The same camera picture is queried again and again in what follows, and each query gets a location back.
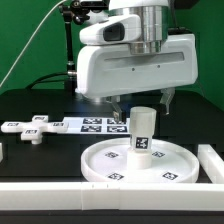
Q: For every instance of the white round table top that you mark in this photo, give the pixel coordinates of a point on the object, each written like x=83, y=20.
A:
x=115, y=160

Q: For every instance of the white front fence rail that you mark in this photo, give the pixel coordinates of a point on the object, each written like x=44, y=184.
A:
x=113, y=196

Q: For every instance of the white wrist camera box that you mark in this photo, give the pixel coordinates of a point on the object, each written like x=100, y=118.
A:
x=114, y=30

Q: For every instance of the white fence rail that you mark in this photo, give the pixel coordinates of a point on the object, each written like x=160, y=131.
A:
x=212, y=163
x=113, y=196

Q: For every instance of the white cross-shaped table base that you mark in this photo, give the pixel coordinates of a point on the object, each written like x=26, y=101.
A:
x=33, y=130

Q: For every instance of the white marker sheet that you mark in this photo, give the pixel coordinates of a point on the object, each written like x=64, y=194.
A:
x=96, y=125

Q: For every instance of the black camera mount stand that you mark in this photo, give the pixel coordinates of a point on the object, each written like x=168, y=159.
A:
x=77, y=11

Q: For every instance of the white right fence rail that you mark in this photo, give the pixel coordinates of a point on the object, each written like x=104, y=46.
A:
x=212, y=163

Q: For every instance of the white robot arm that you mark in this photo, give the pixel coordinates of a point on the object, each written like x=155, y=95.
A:
x=131, y=51

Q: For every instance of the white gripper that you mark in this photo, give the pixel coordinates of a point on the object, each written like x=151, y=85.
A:
x=107, y=71

